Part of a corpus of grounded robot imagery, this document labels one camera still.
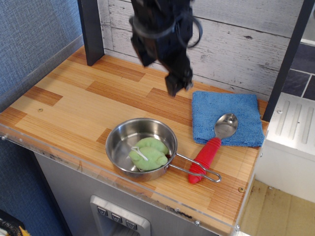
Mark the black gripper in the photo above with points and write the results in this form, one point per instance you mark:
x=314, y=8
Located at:
x=165, y=38

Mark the green plush frog toy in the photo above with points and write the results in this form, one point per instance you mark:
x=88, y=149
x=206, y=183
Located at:
x=149, y=154

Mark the stainless steel pot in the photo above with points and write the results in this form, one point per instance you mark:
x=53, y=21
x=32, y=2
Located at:
x=127, y=134

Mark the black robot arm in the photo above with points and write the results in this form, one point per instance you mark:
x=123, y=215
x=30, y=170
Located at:
x=161, y=7

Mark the blue folded cloth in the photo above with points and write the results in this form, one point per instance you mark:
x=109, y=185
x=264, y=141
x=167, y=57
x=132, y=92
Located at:
x=208, y=107

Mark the white ridged cabinet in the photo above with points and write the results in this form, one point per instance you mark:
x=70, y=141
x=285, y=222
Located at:
x=287, y=157

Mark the clear acrylic edge guard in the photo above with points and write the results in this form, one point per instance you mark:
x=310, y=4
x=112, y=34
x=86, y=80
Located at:
x=234, y=164

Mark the grey toy dishwasher front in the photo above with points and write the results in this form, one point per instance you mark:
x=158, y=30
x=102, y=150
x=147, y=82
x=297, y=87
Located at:
x=169, y=203

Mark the silver control panel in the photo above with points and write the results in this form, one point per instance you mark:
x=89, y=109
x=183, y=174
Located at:
x=113, y=220

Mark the red handled metal spoon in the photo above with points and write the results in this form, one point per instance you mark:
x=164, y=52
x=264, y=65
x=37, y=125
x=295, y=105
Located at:
x=225, y=127

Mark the left dark frame post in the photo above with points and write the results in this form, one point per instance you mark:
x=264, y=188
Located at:
x=91, y=30

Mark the dark frame post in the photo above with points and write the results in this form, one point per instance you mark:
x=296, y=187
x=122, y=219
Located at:
x=91, y=30
x=289, y=57

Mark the right dark frame post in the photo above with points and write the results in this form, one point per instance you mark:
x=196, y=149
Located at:
x=289, y=57

